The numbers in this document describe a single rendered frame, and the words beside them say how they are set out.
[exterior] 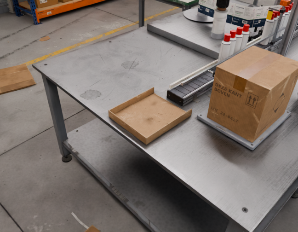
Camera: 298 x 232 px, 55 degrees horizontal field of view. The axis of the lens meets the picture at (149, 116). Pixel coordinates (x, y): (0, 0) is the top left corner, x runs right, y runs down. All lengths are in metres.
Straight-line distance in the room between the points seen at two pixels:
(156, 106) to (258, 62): 0.51
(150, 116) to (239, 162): 0.46
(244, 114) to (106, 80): 0.80
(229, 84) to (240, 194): 0.43
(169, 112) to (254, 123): 0.41
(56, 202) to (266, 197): 1.43
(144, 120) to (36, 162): 1.27
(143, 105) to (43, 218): 1.05
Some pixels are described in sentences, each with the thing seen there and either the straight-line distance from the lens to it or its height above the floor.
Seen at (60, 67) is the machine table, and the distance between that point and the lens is 1.83.
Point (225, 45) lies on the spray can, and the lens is 1.65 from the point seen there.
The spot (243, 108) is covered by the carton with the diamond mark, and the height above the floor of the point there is 0.99.
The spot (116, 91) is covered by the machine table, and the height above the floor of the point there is 0.83.
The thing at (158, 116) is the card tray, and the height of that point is 0.83.
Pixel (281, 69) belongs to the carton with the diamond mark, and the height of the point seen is 1.12.
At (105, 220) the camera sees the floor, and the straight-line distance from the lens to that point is 2.00.
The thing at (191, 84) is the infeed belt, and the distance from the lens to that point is 1.54.
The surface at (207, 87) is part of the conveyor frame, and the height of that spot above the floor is 0.86.
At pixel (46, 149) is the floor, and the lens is 2.50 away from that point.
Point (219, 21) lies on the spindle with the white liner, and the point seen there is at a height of 1.00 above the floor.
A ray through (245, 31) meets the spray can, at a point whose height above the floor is 1.05.
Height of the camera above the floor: 1.69
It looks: 39 degrees down
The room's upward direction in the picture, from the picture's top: 2 degrees clockwise
